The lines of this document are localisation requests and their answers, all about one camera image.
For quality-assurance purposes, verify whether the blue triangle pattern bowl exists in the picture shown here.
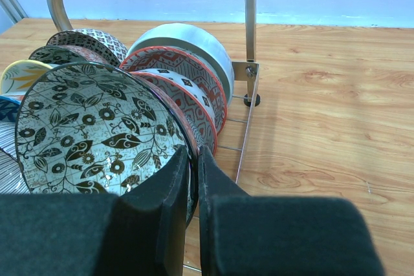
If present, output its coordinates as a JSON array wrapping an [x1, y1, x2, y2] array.
[[0, 95, 24, 123]]

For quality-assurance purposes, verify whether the black floral red bowl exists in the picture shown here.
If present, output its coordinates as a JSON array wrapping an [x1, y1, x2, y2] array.
[[14, 62, 198, 225]]

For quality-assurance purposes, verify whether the silver wire dish rack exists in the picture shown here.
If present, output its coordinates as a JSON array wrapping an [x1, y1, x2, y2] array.
[[41, 0, 263, 276]]

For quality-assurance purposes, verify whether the brown diamond pattern bowl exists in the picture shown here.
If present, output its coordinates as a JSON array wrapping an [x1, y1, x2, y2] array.
[[47, 28, 127, 67]]

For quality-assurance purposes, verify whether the yellow rim leaf bowl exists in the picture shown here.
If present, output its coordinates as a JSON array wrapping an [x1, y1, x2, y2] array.
[[1, 59, 56, 94]]

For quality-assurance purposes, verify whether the black leaf coral bowl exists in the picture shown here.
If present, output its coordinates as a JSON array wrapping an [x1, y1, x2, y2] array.
[[29, 45, 108, 65]]

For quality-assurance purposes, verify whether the red ikat pattern bowl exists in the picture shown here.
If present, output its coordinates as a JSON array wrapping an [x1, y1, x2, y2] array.
[[132, 68, 217, 153]]

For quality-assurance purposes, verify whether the plain white bowl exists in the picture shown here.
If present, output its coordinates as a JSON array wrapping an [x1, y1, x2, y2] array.
[[127, 23, 235, 104]]

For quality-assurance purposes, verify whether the red geometric pattern bowl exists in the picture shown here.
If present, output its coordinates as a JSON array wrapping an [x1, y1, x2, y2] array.
[[120, 45, 227, 133]]

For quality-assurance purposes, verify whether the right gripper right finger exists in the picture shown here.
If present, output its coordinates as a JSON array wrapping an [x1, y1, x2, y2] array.
[[199, 147, 385, 275]]

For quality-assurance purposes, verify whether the striped line pattern bowl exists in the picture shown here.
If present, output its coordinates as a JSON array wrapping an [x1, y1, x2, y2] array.
[[0, 120, 30, 195]]

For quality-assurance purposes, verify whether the black dotted hexagon bowl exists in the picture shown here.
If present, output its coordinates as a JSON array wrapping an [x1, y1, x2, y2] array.
[[184, 114, 204, 156]]

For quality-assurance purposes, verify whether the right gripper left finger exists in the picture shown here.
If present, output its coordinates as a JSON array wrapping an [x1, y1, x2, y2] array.
[[1, 147, 189, 275]]

